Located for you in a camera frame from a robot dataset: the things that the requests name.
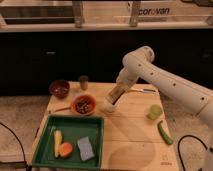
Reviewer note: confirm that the wooden spoon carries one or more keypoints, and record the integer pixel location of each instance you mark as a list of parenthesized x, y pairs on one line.
[(57, 110)]

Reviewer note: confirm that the wooden shelf with sign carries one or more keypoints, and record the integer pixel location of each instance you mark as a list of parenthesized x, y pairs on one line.
[(80, 15)]

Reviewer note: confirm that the green plastic tray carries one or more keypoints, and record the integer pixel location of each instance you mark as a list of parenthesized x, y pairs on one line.
[(73, 128)]

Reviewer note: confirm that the dark red bowl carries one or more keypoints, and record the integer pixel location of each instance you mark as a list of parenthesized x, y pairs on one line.
[(59, 88)]

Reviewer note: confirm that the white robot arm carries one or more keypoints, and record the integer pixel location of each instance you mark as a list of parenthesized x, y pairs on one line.
[(138, 64)]

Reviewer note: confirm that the blue sponge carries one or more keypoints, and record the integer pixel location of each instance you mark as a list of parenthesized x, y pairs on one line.
[(85, 149)]

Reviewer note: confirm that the orange fruit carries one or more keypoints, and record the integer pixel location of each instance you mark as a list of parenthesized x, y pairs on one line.
[(65, 149)]

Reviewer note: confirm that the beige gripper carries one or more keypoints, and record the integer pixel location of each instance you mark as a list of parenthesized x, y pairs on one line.
[(118, 90)]

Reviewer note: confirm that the orange bowl with beans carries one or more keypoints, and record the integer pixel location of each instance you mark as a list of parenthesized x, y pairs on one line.
[(84, 105)]

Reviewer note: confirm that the green plastic cup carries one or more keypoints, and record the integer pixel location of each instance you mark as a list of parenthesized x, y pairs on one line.
[(154, 112)]

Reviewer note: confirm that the small dark glass jar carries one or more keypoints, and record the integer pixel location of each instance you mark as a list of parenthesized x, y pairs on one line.
[(83, 81)]

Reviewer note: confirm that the yellow corn cob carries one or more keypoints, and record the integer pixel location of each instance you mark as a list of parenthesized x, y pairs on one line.
[(57, 142)]

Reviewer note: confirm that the white paper cup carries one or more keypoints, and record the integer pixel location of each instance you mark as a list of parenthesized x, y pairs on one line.
[(108, 107)]

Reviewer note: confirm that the green chili pepper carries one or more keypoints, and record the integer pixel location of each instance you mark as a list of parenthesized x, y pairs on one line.
[(163, 134)]

